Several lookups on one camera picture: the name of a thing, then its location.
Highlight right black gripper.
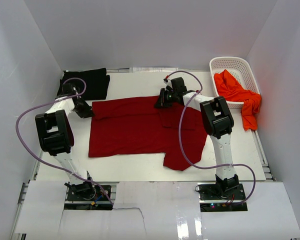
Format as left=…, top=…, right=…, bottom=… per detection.
left=154, top=88, right=178, bottom=109

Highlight orange t shirt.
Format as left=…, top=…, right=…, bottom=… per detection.
left=213, top=69, right=262, bottom=131

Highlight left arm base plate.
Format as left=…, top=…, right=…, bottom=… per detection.
left=64, top=182, right=115, bottom=211

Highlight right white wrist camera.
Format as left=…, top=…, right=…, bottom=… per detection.
left=163, top=78, right=172, bottom=86

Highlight folded black t shirt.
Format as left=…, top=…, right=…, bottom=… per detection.
left=57, top=68, right=110, bottom=101

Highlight white papers at back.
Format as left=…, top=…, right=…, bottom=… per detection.
left=129, top=67, right=179, bottom=73

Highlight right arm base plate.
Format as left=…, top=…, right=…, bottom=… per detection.
left=194, top=183, right=248, bottom=213

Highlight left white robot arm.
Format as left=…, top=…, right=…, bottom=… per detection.
left=35, top=77, right=96, bottom=201

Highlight white plastic basket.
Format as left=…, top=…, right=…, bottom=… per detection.
left=209, top=56, right=260, bottom=97

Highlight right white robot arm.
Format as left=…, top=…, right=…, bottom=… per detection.
left=154, top=77, right=239, bottom=200

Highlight red t shirt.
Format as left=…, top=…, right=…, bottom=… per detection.
left=88, top=96, right=207, bottom=171

